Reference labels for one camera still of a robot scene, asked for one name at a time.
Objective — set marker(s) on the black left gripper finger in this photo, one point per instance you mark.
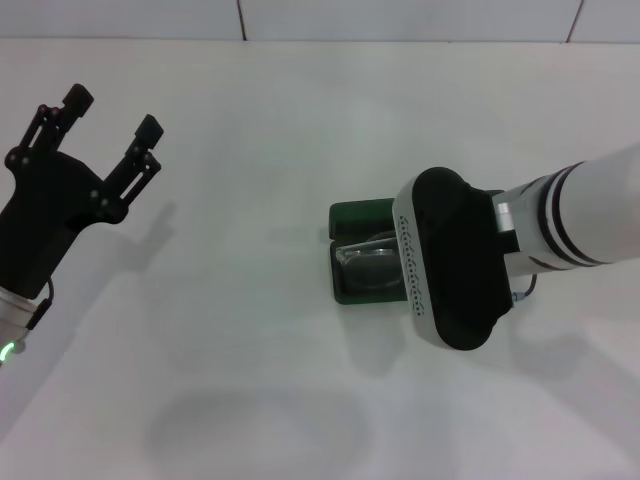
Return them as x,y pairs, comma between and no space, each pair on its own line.
147,132
75,100

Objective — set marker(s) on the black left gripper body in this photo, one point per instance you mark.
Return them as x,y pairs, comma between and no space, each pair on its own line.
45,210

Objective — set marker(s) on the green glasses case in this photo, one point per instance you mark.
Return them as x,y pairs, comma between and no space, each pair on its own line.
360,215

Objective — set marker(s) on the clear white glasses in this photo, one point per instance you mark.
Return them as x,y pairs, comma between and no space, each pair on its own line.
346,253

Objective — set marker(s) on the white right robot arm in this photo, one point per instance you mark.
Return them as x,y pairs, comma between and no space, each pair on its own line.
590,210

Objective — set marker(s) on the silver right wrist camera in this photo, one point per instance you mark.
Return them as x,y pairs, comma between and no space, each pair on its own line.
450,260

